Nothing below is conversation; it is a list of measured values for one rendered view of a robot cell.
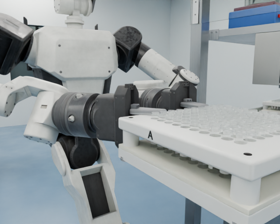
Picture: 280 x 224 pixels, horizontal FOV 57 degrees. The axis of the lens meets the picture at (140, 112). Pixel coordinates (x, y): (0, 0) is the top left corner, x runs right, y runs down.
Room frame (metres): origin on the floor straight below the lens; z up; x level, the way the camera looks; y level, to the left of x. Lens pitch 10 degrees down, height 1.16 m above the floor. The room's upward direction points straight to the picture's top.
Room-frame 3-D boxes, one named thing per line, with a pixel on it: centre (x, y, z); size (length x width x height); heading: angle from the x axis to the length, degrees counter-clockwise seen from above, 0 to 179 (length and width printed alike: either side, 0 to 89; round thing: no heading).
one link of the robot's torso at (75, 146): (0.98, 0.27, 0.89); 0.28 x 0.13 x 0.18; 34
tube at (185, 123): (0.35, -0.06, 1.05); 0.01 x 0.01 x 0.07
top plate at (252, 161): (0.39, -0.13, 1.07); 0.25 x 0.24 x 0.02; 124
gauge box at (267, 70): (1.09, -0.57, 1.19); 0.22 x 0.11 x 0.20; 131
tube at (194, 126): (0.34, -0.07, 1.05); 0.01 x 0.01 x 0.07
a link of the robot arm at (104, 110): (0.48, 0.07, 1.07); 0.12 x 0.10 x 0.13; 66
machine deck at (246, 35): (1.32, -0.63, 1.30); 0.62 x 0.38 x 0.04; 131
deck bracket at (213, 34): (1.20, -0.33, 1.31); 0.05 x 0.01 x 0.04; 41
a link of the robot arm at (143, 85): (0.75, -0.03, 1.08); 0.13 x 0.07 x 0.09; 142
